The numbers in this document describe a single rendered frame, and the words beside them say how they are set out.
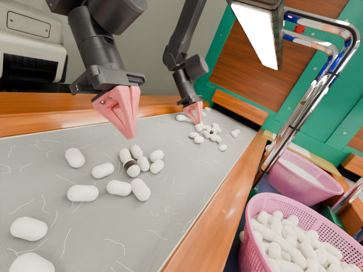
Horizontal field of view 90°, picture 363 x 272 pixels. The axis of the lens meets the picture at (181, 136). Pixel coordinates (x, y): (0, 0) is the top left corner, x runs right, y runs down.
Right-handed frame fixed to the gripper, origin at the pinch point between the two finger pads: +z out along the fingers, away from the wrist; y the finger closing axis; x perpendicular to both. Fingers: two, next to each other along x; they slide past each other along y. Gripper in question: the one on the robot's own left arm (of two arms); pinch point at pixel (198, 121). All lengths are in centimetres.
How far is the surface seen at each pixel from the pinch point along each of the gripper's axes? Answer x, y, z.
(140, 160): -3.0, -36.6, 4.6
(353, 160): -43, 39, 38
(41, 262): -7, -55, 9
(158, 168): -5.2, -35.4, 7.0
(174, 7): 35, 124, -130
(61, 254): -6, -53, 10
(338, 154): -40, 45, 36
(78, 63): 161, 83, -128
